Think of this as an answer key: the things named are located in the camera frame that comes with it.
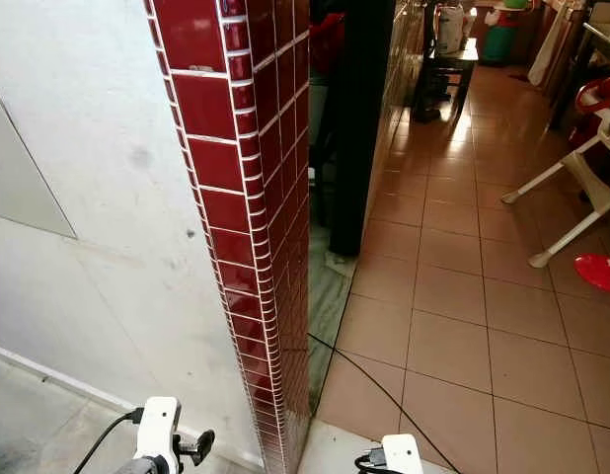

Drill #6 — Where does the red plastic plate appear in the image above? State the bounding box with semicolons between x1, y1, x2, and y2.
572;253;610;294

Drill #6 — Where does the black pillar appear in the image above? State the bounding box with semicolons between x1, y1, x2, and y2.
329;0;398;259

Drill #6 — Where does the white and red high chair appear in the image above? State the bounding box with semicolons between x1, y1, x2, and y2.
501;77;610;270

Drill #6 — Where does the black side table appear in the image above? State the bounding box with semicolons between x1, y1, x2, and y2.
410;38;481;125

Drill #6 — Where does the white kitchen appliance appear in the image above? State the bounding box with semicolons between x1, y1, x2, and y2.
434;4;467;56

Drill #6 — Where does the green plastic bin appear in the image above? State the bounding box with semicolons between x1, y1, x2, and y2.
482;6;522;66

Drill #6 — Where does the white folded board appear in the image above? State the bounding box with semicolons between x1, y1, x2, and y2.
526;0;579;87

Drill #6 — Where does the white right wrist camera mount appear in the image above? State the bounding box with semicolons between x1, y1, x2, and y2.
381;434;425;474

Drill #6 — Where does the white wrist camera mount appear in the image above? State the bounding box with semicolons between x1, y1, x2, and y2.
381;434;425;474
133;396;184;471

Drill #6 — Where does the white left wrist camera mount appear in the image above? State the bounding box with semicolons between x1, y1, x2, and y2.
133;396;184;471

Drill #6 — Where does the black floor cable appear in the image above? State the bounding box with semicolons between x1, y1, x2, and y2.
309;333;464;474

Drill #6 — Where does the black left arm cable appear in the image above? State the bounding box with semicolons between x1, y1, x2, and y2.
72;407;144;474

